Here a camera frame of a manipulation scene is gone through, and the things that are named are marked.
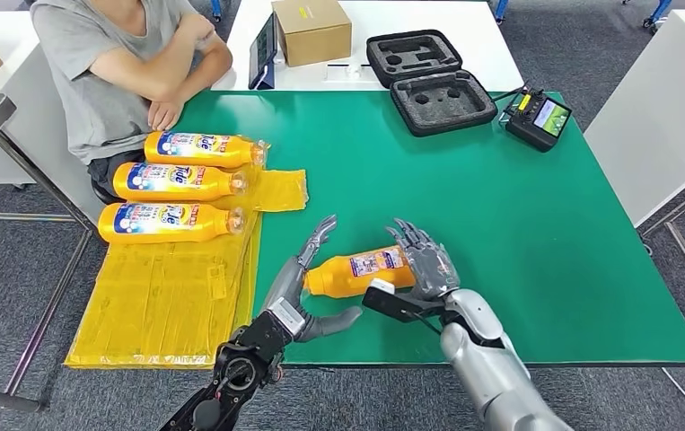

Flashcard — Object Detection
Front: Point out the closed cardboard box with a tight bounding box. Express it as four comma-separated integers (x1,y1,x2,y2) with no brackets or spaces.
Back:
271,0,354,67

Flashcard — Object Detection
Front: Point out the orange detergent bottle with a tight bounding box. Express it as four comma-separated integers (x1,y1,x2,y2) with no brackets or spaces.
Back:
98,202,247,245
112,163,250,203
303,244,417,300
144,131,270,170

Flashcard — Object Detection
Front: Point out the yellow plastic sheet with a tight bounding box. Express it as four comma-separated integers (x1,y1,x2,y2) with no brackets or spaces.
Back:
64,168,310,370

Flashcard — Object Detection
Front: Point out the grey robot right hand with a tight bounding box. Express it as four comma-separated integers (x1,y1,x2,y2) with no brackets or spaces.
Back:
384,218,462,302

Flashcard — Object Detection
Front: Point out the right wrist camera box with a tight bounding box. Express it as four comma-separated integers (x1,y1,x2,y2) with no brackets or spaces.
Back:
361,279,444,325

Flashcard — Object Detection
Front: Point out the black stool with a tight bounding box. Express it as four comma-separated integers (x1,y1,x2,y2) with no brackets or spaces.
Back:
91,177,124,207

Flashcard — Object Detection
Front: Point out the person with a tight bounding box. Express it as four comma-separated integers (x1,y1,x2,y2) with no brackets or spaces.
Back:
30,0,234,204

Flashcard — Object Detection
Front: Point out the green top work table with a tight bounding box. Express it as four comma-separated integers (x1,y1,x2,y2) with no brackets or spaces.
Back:
163,90,685,380

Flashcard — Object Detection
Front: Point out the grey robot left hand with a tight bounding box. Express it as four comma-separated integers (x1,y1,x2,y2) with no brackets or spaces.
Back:
260,214,364,344

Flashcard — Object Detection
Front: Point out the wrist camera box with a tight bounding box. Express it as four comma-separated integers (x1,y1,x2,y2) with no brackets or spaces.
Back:
361,279,444,325
266,297,308,339

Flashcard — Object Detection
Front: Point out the white table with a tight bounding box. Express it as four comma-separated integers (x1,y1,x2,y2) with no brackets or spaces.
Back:
211,0,524,92
0,12,119,236
583,10,685,228

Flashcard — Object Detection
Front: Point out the black foam-lined case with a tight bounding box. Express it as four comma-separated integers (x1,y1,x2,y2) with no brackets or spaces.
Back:
365,29,499,138

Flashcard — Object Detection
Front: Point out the black remote controller with screen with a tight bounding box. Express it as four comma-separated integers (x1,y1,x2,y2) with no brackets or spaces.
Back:
499,84,574,154

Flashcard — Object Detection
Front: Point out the dark tablet on stand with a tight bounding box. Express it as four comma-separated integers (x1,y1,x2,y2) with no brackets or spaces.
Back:
248,13,279,91

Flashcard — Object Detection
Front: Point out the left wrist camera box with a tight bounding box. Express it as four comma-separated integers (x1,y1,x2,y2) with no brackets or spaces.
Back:
266,297,308,339

